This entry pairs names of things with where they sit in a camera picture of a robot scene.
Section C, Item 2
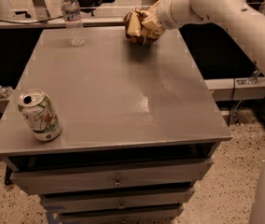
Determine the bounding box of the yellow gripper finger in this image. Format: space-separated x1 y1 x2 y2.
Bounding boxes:
141 28 164 45
127 11 141 36

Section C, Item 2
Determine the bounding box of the brown Late July chip bag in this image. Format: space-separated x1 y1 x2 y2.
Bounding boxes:
122 7 167 46

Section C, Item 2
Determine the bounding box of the clear plastic water bottle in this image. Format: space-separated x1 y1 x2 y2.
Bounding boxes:
61 0 85 47

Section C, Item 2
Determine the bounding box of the white green soda can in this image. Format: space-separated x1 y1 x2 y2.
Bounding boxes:
18 89 62 142

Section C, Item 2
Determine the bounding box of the small crumpled clear object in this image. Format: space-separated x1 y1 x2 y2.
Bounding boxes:
0 85 13 99

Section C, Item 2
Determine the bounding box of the grey top drawer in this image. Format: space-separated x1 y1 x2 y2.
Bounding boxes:
11 158 213 195

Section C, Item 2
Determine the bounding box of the grey drawer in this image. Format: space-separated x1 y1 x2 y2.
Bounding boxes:
11 158 213 195
59 204 183 224
41 184 194 214

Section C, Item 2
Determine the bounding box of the grey middle drawer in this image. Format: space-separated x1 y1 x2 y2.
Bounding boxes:
41 184 194 214

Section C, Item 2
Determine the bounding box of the grey bottom drawer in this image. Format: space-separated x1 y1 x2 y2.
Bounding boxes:
59 204 183 224

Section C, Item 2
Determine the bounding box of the grey metal rail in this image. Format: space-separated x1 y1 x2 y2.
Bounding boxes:
0 16 124 29

